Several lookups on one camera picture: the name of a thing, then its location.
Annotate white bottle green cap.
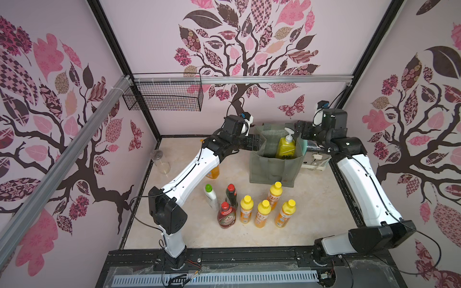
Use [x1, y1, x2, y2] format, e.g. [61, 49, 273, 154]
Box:
[205, 184, 219, 211]

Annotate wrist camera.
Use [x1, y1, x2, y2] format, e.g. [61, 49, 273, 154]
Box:
[316, 100, 330, 110]
[241, 112, 254, 137]

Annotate green fabric shopping bag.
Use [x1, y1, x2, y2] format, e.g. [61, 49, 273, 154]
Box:
[249, 123, 304, 188]

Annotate orange bottle yellow cap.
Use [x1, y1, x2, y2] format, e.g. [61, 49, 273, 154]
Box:
[255, 200, 271, 228]
[267, 181, 283, 210]
[240, 195, 254, 224]
[275, 199, 297, 228]

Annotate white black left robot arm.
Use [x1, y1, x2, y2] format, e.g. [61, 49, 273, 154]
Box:
[148, 112, 262, 270]

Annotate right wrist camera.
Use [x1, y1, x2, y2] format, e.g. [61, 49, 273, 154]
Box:
[316, 100, 330, 110]

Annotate dark green bottle red cap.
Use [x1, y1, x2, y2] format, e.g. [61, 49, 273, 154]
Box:
[226, 184, 238, 209]

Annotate clear glass cup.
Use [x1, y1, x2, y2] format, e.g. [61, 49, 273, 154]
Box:
[150, 150, 170, 175]

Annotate white slotted cable duct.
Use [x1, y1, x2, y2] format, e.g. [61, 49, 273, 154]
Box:
[109, 271, 319, 288]

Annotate black wire basket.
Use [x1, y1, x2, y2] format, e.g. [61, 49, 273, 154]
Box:
[123, 72, 204, 112]

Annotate red soap bottle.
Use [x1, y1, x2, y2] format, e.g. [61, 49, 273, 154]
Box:
[217, 201, 237, 229]

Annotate mint chrome toaster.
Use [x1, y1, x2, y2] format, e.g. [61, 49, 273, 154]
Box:
[301, 139, 331, 171]

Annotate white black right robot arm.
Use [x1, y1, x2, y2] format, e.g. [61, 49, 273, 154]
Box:
[295, 109, 417, 265]

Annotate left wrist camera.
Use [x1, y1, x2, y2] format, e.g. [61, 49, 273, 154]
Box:
[241, 112, 254, 137]

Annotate large orange pump soap bottle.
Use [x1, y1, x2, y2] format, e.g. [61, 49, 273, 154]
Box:
[206, 166, 220, 180]

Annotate yellow pump soap bottle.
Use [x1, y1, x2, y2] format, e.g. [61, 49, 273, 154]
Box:
[276, 127, 296, 160]

